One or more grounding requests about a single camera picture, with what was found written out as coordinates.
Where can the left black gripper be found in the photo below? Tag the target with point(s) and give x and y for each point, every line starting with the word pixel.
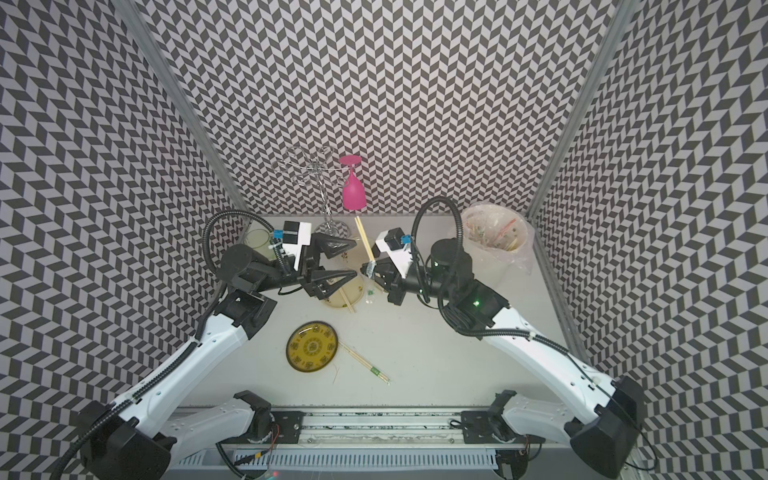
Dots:
pixel 312 277

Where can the pink plastic wine glass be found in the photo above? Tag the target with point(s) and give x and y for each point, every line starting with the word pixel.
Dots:
pixel 353 192

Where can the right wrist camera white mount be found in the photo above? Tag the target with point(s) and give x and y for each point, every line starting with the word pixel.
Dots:
pixel 397 245

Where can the cream plate front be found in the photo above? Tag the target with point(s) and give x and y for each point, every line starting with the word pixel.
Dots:
pixel 351 292

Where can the metal glass holder stand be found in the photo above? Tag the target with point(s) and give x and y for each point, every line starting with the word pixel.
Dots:
pixel 312 169

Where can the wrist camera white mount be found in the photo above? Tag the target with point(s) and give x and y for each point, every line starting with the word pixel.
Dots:
pixel 289 242
pixel 397 245

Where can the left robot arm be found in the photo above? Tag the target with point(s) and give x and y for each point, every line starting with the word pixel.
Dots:
pixel 132 437

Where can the chopsticks green label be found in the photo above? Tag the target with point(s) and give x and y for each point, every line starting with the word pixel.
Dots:
pixel 366 364

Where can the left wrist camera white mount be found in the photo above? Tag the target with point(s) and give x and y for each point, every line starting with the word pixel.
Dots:
pixel 289 242

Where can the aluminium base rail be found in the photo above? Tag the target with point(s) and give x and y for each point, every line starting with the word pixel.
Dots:
pixel 359 441

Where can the green transparent plastic cup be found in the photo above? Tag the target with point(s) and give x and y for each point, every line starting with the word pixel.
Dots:
pixel 260 240

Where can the white trash bucket with bag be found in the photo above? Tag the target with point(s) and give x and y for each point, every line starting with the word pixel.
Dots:
pixel 498 240

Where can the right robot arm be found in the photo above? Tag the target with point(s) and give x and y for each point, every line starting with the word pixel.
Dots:
pixel 600 417

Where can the yellow green patterned plate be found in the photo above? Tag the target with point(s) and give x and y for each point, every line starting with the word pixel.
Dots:
pixel 312 346

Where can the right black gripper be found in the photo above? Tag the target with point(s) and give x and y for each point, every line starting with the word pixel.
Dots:
pixel 394 284

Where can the chopsticks panda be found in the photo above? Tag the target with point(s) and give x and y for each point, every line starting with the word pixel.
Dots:
pixel 364 239
pixel 349 305

